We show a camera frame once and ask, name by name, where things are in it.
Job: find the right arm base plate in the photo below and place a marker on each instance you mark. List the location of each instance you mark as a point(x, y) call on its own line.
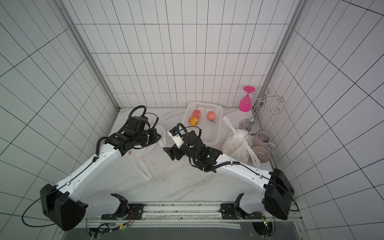
point(229, 212)

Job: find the metal glass rack stand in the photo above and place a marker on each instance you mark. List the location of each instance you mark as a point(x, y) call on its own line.
point(259, 105)

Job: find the pink wine glass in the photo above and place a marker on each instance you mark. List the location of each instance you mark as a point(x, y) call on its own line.
point(246, 102)

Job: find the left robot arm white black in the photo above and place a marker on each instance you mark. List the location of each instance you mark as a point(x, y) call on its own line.
point(64, 203)

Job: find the pale pink mug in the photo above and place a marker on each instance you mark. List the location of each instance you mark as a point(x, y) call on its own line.
point(264, 140)

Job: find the aluminium mounting rail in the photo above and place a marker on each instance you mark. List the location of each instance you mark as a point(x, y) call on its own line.
point(175, 212)

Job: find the white printed plastic bag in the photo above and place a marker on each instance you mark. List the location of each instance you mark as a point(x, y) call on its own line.
point(237, 147)

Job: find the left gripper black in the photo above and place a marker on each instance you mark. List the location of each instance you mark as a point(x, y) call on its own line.
point(155, 137)

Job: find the yellow-red peach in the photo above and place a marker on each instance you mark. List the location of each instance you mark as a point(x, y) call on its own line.
point(194, 121)

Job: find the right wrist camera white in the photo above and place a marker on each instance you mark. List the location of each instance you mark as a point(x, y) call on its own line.
point(175, 135)

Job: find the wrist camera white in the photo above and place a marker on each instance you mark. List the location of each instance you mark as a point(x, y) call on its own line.
point(138, 124)
point(175, 135)

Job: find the red peach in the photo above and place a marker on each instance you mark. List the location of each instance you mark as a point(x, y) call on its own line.
point(197, 114)

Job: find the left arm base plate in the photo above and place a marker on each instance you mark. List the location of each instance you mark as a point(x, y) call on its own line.
point(135, 210)

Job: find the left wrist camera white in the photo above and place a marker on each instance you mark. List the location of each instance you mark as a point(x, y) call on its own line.
point(138, 124)

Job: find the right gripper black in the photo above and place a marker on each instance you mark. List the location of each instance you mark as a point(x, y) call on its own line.
point(175, 151)

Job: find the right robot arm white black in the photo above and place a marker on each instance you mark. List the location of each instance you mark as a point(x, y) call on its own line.
point(273, 194)

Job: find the white basket perforated plastic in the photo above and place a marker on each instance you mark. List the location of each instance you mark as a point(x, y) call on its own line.
point(210, 129)

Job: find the pink peach with leaf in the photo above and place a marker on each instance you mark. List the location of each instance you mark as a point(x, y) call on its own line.
point(211, 116)

